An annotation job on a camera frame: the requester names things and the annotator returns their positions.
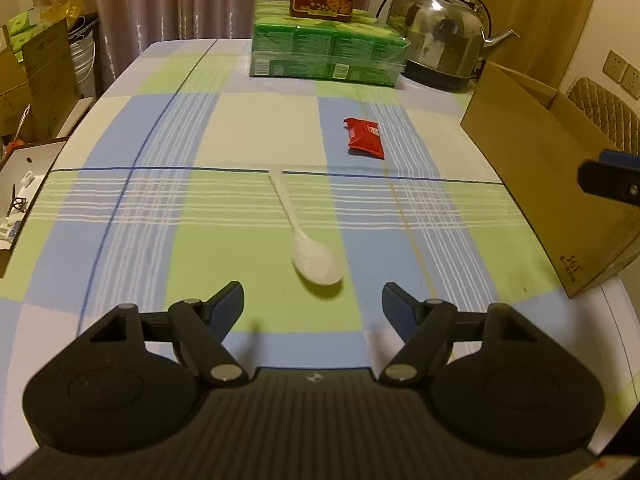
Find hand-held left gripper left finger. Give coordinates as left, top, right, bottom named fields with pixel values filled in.
left=75, top=281, right=247, bottom=387

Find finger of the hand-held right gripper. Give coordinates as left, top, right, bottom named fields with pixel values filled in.
left=599, top=149, right=640, bottom=168
left=577, top=159, right=640, bottom=207

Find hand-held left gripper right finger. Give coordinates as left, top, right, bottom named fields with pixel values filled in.
left=380, top=282, right=549, bottom=387

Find brown cardboard box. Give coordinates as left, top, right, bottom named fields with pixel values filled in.
left=460, top=61, right=640, bottom=301

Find translucent white plastic spoon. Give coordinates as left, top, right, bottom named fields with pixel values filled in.
left=267, top=168, right=345, bottom=286

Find red snack packet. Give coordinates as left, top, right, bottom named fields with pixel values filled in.
left=343, top=117, right=387, bottom=159

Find quilted brown chair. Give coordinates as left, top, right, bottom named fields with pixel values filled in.
left=567, top=76, right=640, bottom=156

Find checked tablecloth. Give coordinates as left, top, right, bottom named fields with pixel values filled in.
left=0, top=37, right=640, bottom=451

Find stainless steel kettle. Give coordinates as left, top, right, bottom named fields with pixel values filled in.
left=376, top=0, right=521, bottom=92

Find dark brown open box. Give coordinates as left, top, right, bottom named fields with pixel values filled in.
left=0, top=140, right=68, bottom=278

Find green tissue multipack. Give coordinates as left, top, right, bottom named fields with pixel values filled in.
left=248, top=0, right=410, bottom=86

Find metal bucket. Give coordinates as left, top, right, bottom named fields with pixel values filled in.
left=67, top=12, right=99, bottom=101

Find stacked cardboard boxes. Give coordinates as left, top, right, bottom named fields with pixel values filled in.
left=0, top=17, right=83, bottom=143

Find pink curtain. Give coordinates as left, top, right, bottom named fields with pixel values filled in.
left=30, top=0, right=401, bottom=91

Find yellow plastic bag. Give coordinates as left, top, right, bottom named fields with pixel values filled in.
left=37, top=0, right=83, bottom=23

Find green tissue boxes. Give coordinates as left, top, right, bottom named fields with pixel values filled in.
left=7, top=7, right=51, bottom=61

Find wall socket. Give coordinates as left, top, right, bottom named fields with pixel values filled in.
left=602, top=50, right=640, bottom=101

